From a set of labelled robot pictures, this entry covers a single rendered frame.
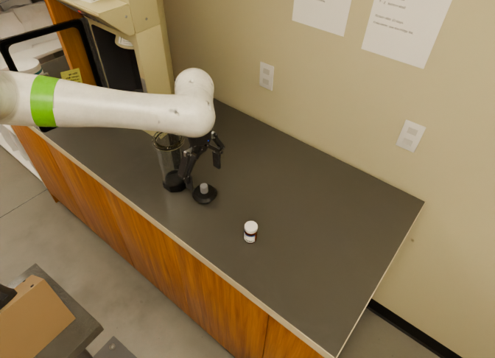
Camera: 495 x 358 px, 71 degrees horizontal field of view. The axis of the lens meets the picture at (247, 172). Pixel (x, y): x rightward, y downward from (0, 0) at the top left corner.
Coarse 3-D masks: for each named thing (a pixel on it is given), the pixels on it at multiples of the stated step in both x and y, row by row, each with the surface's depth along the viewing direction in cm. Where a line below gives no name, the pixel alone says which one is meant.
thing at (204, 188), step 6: (198, 186) 129; (204, 186) 125; (210, 186) 129; (192, 192) 128; (198, 192) 127; (204, 192) 126; (210, 192) 127; (216, 192) 128; (198, 198) 126; (204, 198) 125; (210, 198) 126
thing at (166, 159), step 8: (152, 136) 120; (160, 136) 122; (168, 136) 124; (176, 136) 123; (160, 144) 124; (168, 144) 126; (176, 144) 117; (160, 152) 119; (168, 152) 118; (176, 152) 119; (160, 160) 122; (168, 160) 120; (176, 160) 121; (168, 168) 123; (176, 168) 124; (168, 176) 126; (176, 176) 126; (168, 184) 130; (176, 184) 129
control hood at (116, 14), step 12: (60, 0) 117; (72, 0) 114; (108, 0) 114; (84, 12) 115; (96, 12) 107; (108, 12) 108; (120, 12) 112; (108, 24) 115; (120, 24) 114; (132, 24) 117
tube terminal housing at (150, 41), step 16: (128, 0) 112; (144, 0) 116; (160, 0) 130; (144, 16) 119; (160, 16) 127; (112, 32) 129; (144, 32) 122; (160, 32) 128; (96, 48) 142; (144, 48) 125; (160, 48) 131; (144, 64) 129; (160, 64) 134; (160, 80) 138
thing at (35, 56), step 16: (64, 32) 132; (16, 48) 124; (32, 48) 127; (48, 48) 131; (64, 48) 135; (80, 48) 139; (16, 64) 126; (32, 64) 130; (48, 64) 134; (64, 64) 138; (80, 64) 143; (80, 80) 146
